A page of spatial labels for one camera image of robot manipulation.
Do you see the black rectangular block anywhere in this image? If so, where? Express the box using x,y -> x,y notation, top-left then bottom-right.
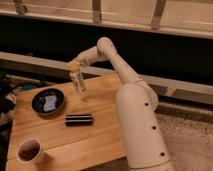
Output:
65,114 -> 93,126

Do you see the wooden cutting board table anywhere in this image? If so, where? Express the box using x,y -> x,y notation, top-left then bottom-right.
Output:
6,74 -> 125,171

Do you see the white folded cloth on plate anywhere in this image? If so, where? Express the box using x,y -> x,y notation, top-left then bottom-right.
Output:
44,95 -> 57,112

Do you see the white labelled bottle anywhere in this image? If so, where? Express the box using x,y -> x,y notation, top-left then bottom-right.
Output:
70,70 -> 86,94

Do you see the black round plate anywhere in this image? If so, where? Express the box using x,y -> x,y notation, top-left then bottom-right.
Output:
31,88 -> 65,116

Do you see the wooden rail beam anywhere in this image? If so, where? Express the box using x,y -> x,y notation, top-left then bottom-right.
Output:
0,52 -> 213,105

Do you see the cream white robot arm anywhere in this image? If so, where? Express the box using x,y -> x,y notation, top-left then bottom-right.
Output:
68,37 -> 175,171

